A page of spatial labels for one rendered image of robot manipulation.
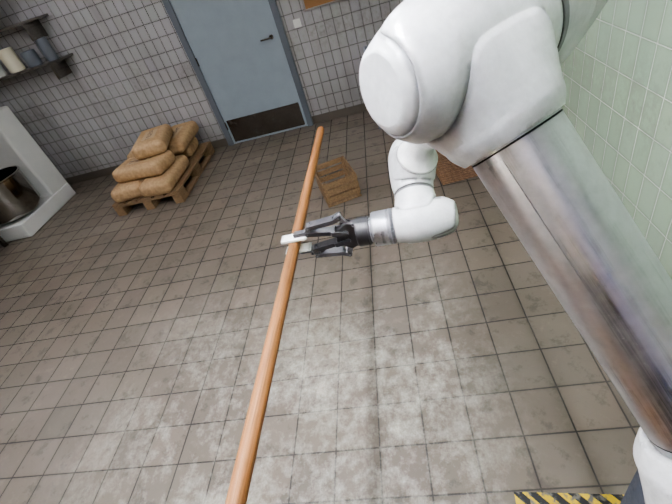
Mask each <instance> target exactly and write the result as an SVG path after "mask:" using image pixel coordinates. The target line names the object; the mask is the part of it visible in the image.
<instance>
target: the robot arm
mask: <svg viewBox="0 0 672 504"><path fill-rule="evenodd" d="M607 1H608V0H404V1H403V2H402V3H401V4H400V5H399V6H397V7H396V8H395V9H394V10H393V12H392V13H391V14H390V15H389V16H388V18H387V19H386V20H385V22H384V23H383V25H382V27H381V28H380V30H379V31H378V32H377V34H376V35H375V37H374V38H373V39H372V41H371V43H370V44H369V46H368V47H367V49H366V51H365V53H364V55H363V57H362V59H361V63H360V69H359V81H360V89H361V93H362V97H363V100H364V103H365V106H366V108H367V110H368V112H369V114H370V116H371V117H372V119H373V120H374V121H375V122H376V124H377V125H378V126H380V127H381V128H382V129H383V130H384V131H385V132H386V133H387V134H388V135H390V136H391V137H393V138H395V139H396V140H395V141H394V143H393V144H392V146H391V149H390V152H389V157H388V166H389V176H390V182H391V187H392V190H393V193H394V199H395V207H394V208H390V209H389V208H388V209H385V210H379V211H374V212H371V213H370V218H369V216H362V217H357V218H355V219H352V220H350V219H344V218H343V217H342V215H341V212H337V213H335V214H334V215H332V216H328V217H324V218H321V219H317V220H314V221H310V222H307V223H306V227H305V230H300V231H295V232H294V233H293V234H290V235H284V236H282V239H281V244H287V243H292V242H299V241H305V240H307V237H321V236H332V237H334V238H332V239H329V240H325V241H322V242H319V243H316V244H313V245H312V242H309V243H304V244H301V245H300V249H299V253H300V254H306V253H311V254H312V255H314V254H315V255H316V257H317V258H322V257H332V256H343V255H344V256H349V257H351V256H352V251H353V248H355V247H356V246H361V247H362V246H368V245H372V244H373V243H374V242H375V245H376V246H384V245H390V244H396V243H408V244H412V243H421V242H427V241H431V240H435V239H438V238H441V237H444V236H447V235H449V234H452V233H453V232H454V231H455V230H456V228H457V227H458V223H459V215H458V210H457V206H456V203H455V201H454V200H452V199H449V198H446V197H443V196H440V197H436V194H435V191H434V184H433V183H434V179H435V175H436V167H437V162H438V154H437V152H436V150H437V151H438V152H440V153H441V154H443V155H444V156H446V157H447V158H448V160H450V161H451V162H452V163H454V164H456V165H458V166H460V167H462V168H464V169H465V168H467V167H469V166H472V167H473V169H474V171H475V172H476V174H477V175H478V177H479V178H480V180H481V181H482V183H483V184H484V186H485V187H486V189H487V191H488V192H489V194H490V195H491V197H492V198H493V200H494V201H495V203H496V204H497V206H498V208H499V209H500V211H501V212H502V214H503V215H504V217H505V218H506V220H507V221H508V223H509V225H510V226H511V228H512V229H513V231H514V232H515V234H516V235H517V237H518V238H519V240H520V241H521V243H522V245H523V246H524V248H525V249H526V251H527V252H528V254H529V255H530V257H531V258H532V260H533V262H534V263H535V265H536V266H537V268H538V269H539V271H540V272H541V274H542V275H543V277H544V278H545V280H546V282H547V283H548V285H549V286H550V288H551V289H552V291H553V292H554V294H555V295H556V297H557V299H558V300H559V302H560V303H561V305H562V306H563V308H564V309H565V311H566V312H567V314H568V316H569V317H570V319H571V320H572V322H573V323H574V325H575V326H576V328H577V329H578V331H579V332H580V334H581V336H582V337H583V339H584V340H585V342H586V343H587V345H588V346H589V348H590V349H591V351H592V353H593V354H594V356H595V357H596V359H597V360H598V362H599V363H600V365H601V366H602V368H603V370H604V371H605V373H606V374H607V376H608V377H609V379H610V380H611V382H612V383H613V385H614V386H615V388H616V390H617V391H618V393H619V394H620V396H621V397H622V399H623V400H624V402H625V403H626V405H627V407H628V408H629V410H630V411H631V413H632V414H633V416H634V417H635V419H636V420H637V422H638V423H639V425H640V428H639V430H638V432H637V435H636V438H635V441H634V445H633V457H634V461H635V463H636V466H637V468H638V472H639V476H640V480H641V485H642V489H643V494H644V499H645V504H672V279H671V278H670V276H669V275H668V273H667V271H666V270H665V268H664V267H663V265H662V264H661V262H660V261H659V259H658V257H657V256H656V254H655V253H654V251H653V250H652V248H651V246H650V245H649V243H648V242H647V240H646V239H645V237H644V236H643V234H642V232H641V231H640V229H639V228H638V226H637V225H636V223H635V222H634V220H633V218H632V217H631V215H630V214H629V212H628V211H627V209H626V207H625V206H624V204H623V203H622V201H621V200H620V198H619V197H618V195H617V193H616V192H615V190H614V189H613V187H612V186H611V184H610V183H609V181H608V179H607V178H606V176H605V175H604V173H603V172H602V170H601V168H600V167H599V165H598V164H597V162H596V161H595V159H594V158H593V156H592V154H591V153H590V151H589V150H588V148H587V147H586V145H585V144H584V142H583V140H582V139H581V137H580V136H579V134H578V133H577V131H576V129H575V128H574V126H573V125H572V123H571V122H570V120H569V119H568V117H567V115H566V114H565V112H564V111H563V109H562V108H561V107H562V106H563V105H565V104H566V84H565V80H564V78H563V74H562V70H561V64H562V62H563V61H564V60H565V59H566V58H567V57H568V56H569V55H570V54H571V52H572V51H573V50H574V48H575V47H576V46H577V44H578V43H579V42H580V40H581V39H582V38H583V36H584V35H585V34H586V32H587V31H588V29H589V28H590V27H591V25H592V24H593V22H594V21H595V19H596V18H597V17H598V15H599V14H600V12H601V11H602V9H603V8H604V6H605V4H606V3H607ZM335 223H337V224H339V223H340V224H339V225H333V224H335ZM330 225H333V226H331V227H326V226H330ZM340 246H341V247H340ZM345 246H346V247H345Z"/></svg>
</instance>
